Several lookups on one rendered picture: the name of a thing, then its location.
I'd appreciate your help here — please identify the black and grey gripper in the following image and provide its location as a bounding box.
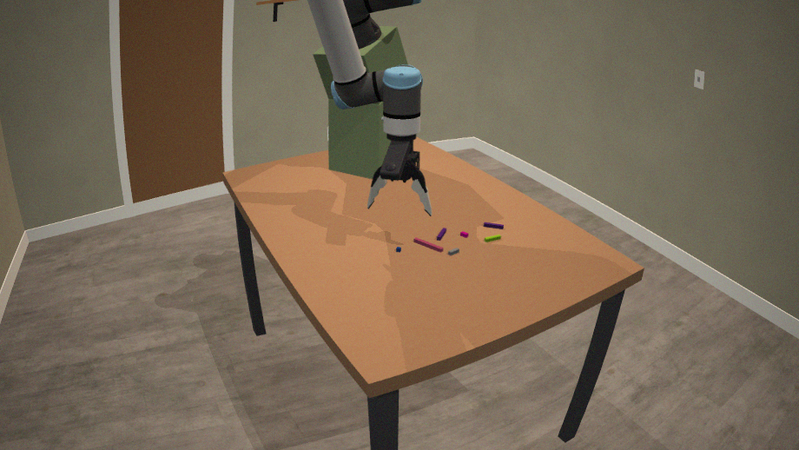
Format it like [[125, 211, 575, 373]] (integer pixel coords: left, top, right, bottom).
[[367, 134, 432, 216]]

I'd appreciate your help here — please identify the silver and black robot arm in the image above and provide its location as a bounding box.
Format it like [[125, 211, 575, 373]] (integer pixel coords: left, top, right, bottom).
[[307, 0, 423, 181]]

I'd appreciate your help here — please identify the pink rod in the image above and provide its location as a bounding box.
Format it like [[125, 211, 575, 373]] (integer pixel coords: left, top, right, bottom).
[[413, 237, 443, 252]]

